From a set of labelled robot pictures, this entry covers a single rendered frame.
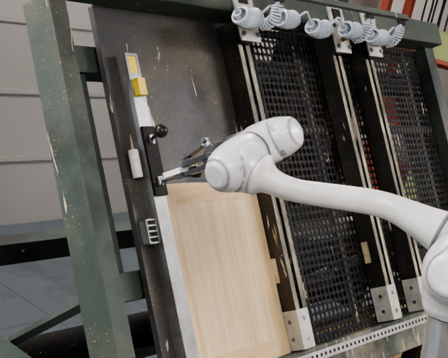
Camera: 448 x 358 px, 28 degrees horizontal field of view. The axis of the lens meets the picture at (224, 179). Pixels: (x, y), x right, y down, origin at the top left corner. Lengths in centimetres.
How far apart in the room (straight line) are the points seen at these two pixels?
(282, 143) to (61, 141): 61
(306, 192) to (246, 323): 79
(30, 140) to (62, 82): 362
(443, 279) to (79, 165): 100
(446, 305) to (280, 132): 58
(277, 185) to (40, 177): 422
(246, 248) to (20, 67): 325
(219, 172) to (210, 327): 72
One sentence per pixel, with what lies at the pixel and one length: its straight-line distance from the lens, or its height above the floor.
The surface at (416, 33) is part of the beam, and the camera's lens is 396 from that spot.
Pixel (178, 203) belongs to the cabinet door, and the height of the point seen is 132.
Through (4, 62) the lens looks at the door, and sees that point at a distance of 568.
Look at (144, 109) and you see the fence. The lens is 255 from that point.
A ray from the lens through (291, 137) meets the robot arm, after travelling 212.
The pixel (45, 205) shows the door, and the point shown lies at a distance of 625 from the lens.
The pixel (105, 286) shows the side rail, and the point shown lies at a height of 117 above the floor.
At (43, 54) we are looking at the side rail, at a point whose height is 167.
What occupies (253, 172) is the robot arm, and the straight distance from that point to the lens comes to 201.
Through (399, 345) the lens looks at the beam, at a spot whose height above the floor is 83.
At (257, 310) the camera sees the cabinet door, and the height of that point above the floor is 102.
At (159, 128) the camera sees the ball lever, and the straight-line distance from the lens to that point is 240.
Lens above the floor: 203
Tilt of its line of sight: 14 degrees down
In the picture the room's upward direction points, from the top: 13 degrees clockwise
